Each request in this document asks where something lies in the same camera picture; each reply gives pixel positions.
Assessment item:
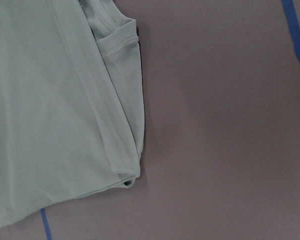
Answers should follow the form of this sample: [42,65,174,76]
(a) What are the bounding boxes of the olive green long-sleeve shirt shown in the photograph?
[0,0,145,228]

